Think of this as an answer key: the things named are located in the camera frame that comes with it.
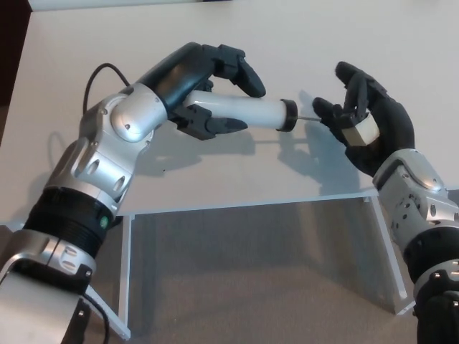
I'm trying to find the white air pump black handle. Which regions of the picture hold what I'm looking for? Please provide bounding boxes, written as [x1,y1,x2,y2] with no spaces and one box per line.
[184,91,345,133]

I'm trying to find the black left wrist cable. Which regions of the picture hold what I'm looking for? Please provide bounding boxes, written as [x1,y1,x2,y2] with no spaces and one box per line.
[82,63,132,112]

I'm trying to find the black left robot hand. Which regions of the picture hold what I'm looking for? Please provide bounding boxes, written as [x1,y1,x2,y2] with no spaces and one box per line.
[136,42,267,141]

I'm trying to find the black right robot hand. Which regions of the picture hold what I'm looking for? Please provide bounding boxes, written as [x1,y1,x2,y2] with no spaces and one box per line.
[311,60,417,178]

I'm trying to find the white partition panel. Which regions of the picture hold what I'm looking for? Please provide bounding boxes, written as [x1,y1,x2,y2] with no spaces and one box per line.
[30,0,223,12]

